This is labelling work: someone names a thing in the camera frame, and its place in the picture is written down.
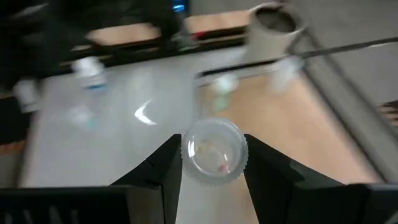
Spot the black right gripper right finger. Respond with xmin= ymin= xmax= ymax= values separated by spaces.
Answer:
xmin=244 ymin=133 xmax=374 ymax=224

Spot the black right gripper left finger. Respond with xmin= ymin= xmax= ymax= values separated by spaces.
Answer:
xmin=110 ymin=133 xmax=183 ymax=224

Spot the clear bottle with pink pills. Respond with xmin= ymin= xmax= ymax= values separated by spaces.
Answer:
xmin=180 ymin=117 xmax=249 ymax=187

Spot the small clear bottle white cap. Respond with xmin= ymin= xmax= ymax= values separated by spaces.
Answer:
xmin=211 ymin=74 xmax=240 ymax=113

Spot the white melatonin bottle blue label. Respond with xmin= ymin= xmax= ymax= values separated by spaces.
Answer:
xmin=71 ymin=55 xmax=108 ymax=91

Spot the white round plant pot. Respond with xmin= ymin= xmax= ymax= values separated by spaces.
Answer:
xmin=244 ymin=1 xmax=308 ymax=63

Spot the black device with blue light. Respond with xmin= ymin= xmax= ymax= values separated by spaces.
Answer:
xmin=170 ymin=0 xmax=190 ymax=13

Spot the wooden shelf with black frame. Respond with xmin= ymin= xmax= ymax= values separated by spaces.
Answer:
xmin=194 ymin=36 xmax=398 ymax=224

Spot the black aluminium table frame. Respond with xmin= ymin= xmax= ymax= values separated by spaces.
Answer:
xmin=58 ymin=26 xmax=249 ymax=78

